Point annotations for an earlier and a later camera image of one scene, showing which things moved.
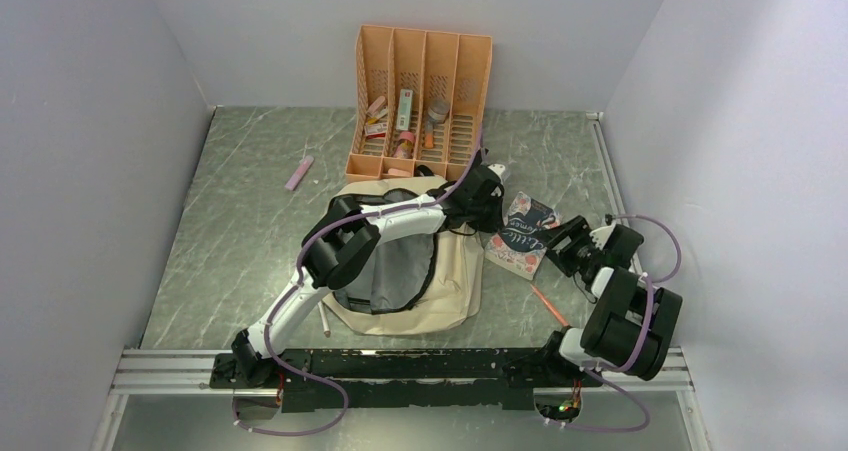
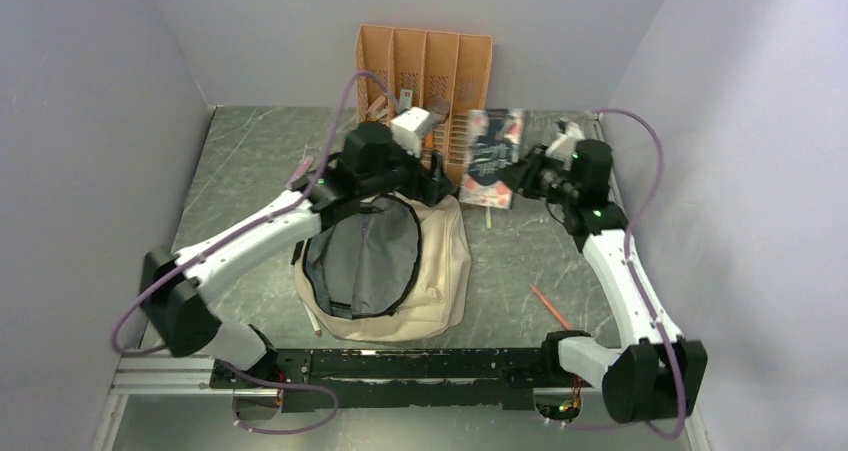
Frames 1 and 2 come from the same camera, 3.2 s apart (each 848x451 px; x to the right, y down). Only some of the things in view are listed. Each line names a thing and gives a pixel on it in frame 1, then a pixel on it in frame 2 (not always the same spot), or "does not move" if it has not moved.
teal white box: (403, 117) does not move
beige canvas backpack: (413, 282) does not move
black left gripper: (498, 221) to (428, 189)
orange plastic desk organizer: (422, 98) does not move
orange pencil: (550, 306) does not move
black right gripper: (576, 229) to (521, 176)
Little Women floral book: (518, 247) to (494, 145)
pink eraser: (299, 173) does not move
